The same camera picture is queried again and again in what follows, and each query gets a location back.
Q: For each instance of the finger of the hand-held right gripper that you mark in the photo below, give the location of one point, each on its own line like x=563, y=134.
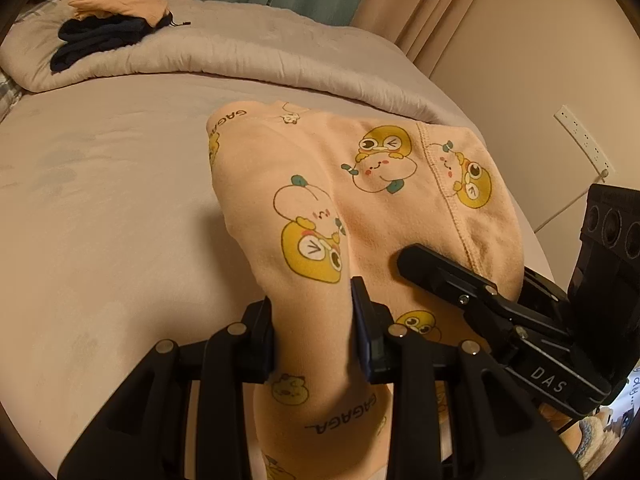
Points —
x=545, y=290
x=440, y=275

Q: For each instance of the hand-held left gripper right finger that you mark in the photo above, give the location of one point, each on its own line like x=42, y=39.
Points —
x=362, y=330

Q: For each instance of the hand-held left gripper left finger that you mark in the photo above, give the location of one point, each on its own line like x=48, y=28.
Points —
x=260, y=340

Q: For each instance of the orange cartoon print garment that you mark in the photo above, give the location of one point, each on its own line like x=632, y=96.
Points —
x=320, y=170

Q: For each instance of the white power strip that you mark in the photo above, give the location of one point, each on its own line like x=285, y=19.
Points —
x=582, y=137

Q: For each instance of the fluffy blue white plush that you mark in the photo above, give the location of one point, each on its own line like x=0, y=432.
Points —
x=595, y=440

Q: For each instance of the bed with pink sheet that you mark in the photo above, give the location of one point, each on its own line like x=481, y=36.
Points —
x=100, y=210

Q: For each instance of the beige folded quilt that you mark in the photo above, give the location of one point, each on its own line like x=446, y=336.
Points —
x=240, y=45

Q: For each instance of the navy blue cloth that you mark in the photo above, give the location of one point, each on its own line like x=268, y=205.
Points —
x=95, y=35

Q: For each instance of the plain orange cloth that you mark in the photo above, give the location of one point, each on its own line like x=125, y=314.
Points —
x=120, y=2

